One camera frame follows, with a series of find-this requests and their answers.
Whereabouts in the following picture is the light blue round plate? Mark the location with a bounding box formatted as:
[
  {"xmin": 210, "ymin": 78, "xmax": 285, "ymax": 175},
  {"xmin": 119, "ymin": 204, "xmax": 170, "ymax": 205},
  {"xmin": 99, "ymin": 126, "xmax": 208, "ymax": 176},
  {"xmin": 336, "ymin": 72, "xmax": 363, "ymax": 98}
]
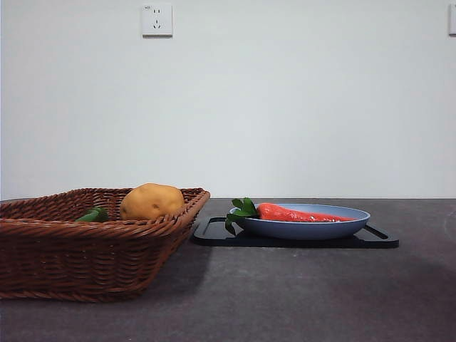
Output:
[{"xmin": 228, "ymin": 202, "xmax": 371, "ymax": 240}]

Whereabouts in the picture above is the green pepper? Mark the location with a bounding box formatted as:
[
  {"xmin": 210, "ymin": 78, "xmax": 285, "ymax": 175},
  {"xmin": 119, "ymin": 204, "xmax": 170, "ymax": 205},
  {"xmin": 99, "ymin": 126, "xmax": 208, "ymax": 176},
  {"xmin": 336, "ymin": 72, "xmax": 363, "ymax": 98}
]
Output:
[{"xmin": 74, "ymin": 206, "xmax": 110, "ymax": 222}]

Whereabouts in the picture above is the orange carrot with green leaves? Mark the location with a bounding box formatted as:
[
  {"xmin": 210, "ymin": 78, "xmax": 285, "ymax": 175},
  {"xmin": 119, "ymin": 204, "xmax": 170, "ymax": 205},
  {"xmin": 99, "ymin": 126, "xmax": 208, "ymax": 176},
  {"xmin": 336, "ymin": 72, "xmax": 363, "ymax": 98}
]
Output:
[{"xmin": 224, "ymin": 197, "xmax": 357, "ymax": 236}]

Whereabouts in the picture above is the yellow-brown potato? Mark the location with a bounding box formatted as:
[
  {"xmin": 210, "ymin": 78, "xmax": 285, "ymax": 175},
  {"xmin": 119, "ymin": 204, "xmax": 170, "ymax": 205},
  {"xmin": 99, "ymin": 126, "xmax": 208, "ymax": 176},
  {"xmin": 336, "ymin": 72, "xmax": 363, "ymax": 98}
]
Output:
[{"xmin": 119, "ymin": 182, "xmax": 186, "ymax": 221}]

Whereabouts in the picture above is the brown wicker basket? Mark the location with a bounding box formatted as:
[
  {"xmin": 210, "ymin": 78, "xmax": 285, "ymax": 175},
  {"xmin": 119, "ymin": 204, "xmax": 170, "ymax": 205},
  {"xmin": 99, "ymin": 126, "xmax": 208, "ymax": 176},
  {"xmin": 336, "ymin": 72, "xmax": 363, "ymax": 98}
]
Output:
[{"xmin": 0, "ymin": 187, "xmax": 212, "ymax": 304}]

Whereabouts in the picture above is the black rectangular tray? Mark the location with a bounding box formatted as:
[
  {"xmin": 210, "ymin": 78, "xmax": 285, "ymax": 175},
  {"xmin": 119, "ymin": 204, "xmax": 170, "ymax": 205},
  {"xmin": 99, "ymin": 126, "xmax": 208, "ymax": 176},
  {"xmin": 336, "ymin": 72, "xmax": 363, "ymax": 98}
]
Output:
[{"xmin": 192, "ymin": 215, "xmax": 400, "ymax": 249}]

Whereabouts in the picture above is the white wall socket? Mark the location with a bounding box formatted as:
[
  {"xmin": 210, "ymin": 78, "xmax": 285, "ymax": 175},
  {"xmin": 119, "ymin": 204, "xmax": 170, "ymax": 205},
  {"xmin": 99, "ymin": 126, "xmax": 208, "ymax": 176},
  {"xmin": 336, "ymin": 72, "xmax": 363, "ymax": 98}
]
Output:
[{"xmin": 142, "ymin": 3, "xmax": 174, "ymax": 38}]

